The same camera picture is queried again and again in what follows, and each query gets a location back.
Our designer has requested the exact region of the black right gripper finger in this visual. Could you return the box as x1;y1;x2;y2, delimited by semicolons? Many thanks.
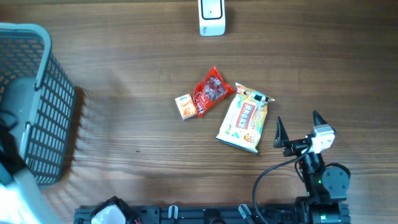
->
273;116;289;148
313;110;328;126

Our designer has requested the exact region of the yellow snack bag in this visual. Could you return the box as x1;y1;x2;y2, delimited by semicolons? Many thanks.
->
216;83;274;154

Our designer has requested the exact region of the red candy bag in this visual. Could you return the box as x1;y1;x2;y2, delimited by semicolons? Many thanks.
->
193;66;234;118

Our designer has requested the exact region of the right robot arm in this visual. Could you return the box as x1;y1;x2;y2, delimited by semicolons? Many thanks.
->
274;111;351;223

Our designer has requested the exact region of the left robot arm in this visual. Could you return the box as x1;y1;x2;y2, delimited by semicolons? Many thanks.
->
1;110;142;224

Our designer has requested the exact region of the white barcode scanner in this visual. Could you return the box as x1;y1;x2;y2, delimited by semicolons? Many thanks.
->
198;0;226;37

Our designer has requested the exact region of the orange tissue pack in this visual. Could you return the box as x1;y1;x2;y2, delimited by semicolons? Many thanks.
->
175;93;198;120

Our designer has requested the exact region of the grey plastic mesh basket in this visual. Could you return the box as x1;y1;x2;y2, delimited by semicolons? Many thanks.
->
1;23;76;189

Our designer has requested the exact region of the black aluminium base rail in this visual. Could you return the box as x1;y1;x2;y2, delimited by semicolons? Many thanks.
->
73;203;351;224

